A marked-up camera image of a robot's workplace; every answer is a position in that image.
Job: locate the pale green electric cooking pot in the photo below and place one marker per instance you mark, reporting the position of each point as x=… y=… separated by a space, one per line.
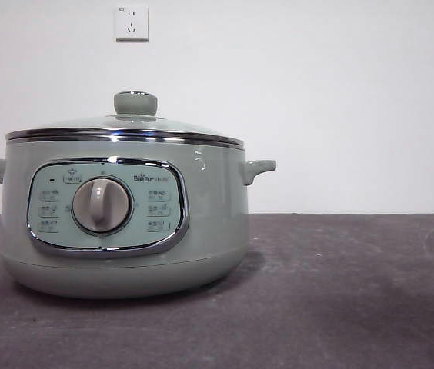
x=209 y=215

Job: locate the white wall socket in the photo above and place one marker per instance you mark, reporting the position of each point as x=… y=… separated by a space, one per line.
x=132 y=23

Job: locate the glass lid with green knob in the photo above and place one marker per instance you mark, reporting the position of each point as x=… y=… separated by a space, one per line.
x=135 y=103

